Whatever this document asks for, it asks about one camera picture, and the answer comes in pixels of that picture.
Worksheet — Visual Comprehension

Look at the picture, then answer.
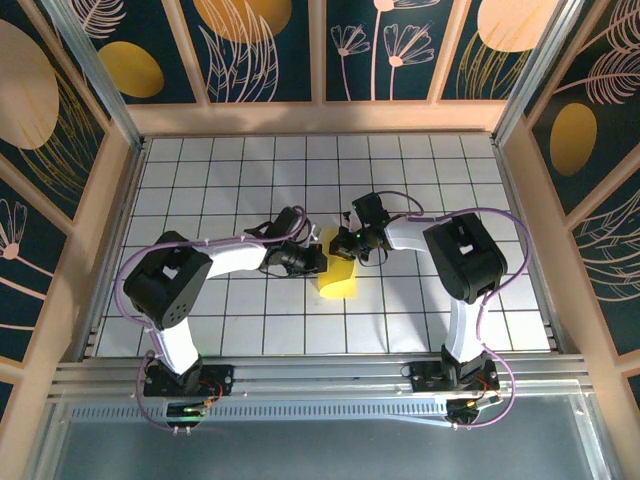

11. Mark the aluminium side rail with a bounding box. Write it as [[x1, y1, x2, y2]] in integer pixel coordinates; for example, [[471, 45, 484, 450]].
[[489, 134, 571, 356], [74, 137, 150, 361]]

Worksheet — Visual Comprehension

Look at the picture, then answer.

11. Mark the aluminium corner post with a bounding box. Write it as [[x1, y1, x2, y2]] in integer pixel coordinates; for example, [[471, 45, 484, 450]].
[[39, 0, 146, 146], [492, 0, 584, 145]]

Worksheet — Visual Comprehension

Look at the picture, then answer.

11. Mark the white grid mat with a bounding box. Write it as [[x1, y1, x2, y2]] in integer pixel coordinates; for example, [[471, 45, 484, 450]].
[[94, 135, 554, 357]]

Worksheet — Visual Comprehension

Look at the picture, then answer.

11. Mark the black connector board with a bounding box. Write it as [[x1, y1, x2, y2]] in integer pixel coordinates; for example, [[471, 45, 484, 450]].
[[166, 398, 209, 420]]

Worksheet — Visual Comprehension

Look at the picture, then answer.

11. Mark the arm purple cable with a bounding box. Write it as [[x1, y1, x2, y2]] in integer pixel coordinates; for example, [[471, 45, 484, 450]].
[[372, 189, 532, 431], [113, 204, 321, 434]]

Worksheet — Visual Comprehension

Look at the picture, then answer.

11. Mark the slotted grey cable duct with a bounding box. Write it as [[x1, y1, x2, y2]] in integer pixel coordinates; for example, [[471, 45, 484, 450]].
[[69, 403, 451, 421]]

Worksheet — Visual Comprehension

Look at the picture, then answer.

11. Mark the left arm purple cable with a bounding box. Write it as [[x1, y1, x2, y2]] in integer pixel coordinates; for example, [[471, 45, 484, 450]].
[[113, 204, 321, 434]]

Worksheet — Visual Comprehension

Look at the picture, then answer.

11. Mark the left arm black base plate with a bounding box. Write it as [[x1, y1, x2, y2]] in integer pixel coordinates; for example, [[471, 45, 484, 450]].
[[143, 364, 235, 399]]

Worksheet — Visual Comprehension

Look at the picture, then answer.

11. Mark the aluminium frame rail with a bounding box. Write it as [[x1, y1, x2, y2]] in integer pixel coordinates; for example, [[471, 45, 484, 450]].
[[48, 353, 594, 399]]

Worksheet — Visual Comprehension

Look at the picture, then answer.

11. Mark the yellow paper sheet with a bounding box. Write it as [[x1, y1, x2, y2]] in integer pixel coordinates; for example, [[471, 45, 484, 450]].
[[317, 225, 357, 300]]

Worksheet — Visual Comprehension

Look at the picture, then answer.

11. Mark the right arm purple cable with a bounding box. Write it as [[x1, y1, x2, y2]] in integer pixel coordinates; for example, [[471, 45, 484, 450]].
[[372, 189, 532, 431]]

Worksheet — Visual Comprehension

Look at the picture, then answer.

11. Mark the grey metal tray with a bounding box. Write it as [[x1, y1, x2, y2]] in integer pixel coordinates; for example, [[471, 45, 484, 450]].
[[29, 379, 614, 480]]

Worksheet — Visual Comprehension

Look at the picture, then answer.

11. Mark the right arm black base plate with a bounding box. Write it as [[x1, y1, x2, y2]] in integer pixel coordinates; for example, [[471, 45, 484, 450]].
[[409, 360, 500, 394]]

